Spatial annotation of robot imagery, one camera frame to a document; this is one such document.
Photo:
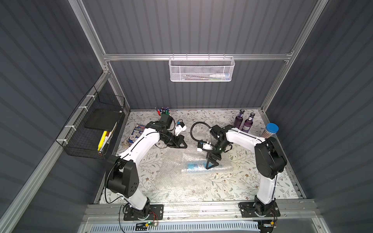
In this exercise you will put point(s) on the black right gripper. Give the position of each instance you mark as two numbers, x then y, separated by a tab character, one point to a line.
214	154

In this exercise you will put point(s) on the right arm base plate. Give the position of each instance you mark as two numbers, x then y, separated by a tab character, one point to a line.
257	209

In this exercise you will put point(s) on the white wire mesh basket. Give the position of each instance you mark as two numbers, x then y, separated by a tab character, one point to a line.
201	68

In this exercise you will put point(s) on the yellow highlighter marker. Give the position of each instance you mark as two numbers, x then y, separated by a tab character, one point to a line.
102	140

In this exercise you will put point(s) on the clear bubble wrap sheet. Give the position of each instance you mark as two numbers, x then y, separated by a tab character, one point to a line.
184	191

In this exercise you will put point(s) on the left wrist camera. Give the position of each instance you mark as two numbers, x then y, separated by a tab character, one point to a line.
180	127

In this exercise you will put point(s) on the blue-lidded pencil tube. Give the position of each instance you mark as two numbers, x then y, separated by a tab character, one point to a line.
270	130

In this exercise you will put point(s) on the blue children's book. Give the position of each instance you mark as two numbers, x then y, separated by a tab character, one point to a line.
135	134

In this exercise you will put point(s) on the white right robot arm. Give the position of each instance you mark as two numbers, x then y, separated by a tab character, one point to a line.
269	159

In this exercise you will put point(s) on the black wire wall basket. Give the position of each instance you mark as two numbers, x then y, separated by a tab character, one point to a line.
98	112

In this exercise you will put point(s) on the purple bottle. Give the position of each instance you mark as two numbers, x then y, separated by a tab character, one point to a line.
248	123
239	119

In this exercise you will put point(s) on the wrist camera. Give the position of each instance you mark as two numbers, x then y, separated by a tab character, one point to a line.
180	127
205	146

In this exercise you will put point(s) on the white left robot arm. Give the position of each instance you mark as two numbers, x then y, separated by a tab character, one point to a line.
122	176

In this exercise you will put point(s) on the blue glass bottle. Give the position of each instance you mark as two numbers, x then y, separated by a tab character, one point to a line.
196	167

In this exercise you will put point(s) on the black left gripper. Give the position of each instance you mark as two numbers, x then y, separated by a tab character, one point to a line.
175	140

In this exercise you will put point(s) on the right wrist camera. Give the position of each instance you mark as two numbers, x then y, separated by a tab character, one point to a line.
205	146

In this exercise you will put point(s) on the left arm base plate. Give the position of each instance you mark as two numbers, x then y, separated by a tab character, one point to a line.
150	212

